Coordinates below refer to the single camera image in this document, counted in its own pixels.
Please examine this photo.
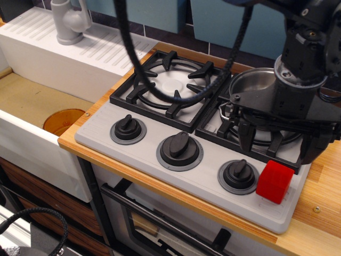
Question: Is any grey toy faucet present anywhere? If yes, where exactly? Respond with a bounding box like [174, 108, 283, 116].
[51, 0, 92, 45]

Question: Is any white toy sink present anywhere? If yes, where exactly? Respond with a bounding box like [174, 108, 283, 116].
[0, 6, 159, 203]

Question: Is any right black stove knob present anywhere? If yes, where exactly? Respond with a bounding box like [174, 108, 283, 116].
[218, 159, 259, 195]

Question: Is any black stove knob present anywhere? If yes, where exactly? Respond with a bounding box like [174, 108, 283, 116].
[110, 114, 147, 145]
[156, 131, 204, 172]
[218, 159, 259, 195]

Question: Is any black burner grate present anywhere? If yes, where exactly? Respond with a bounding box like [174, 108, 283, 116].
[110, 50, 232, 133]
[195, 84, 303, 173]

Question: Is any red cube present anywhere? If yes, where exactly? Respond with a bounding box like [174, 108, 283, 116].
[256, 161, 295, 204]

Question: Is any left black stove knob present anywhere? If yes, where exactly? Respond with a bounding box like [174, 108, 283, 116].
[110, 114, 147, 145]

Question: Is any black braided cable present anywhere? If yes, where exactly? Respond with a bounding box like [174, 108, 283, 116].
[0, 0, 256, 256]

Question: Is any orange plastic plate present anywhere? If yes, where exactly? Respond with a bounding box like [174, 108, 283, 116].
[43, 108, 85, 136]

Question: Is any black oven door handle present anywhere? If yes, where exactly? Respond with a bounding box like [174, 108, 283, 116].
[100, 179, 232, 255]

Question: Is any wooden drawer front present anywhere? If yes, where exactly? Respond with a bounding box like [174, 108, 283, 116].
[1, 158, 111, 255]

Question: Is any middle black stove knob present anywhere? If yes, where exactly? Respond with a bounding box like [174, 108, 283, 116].
[156, 131, 204, 172]

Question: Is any black right burner grate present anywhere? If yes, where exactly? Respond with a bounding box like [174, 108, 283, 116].
[195, 84, 303, 173]

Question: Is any black left burner grate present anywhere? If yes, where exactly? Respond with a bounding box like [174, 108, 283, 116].
[110, 50, 232, 133]

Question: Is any grey toy stove top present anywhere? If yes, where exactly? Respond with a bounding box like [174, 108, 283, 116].
[75, 92, 310, 233]

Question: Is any oven door with window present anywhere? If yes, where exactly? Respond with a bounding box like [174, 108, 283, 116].
[101, 182, 274, 255]

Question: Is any stainless steel pan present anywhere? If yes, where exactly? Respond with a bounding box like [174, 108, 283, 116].
[219, 68, 277, 126]

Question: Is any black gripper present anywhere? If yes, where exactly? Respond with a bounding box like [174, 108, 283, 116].
[238, 78, 340, 164]

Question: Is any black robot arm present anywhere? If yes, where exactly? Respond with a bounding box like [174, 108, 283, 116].
[230, 1, 340, 164]

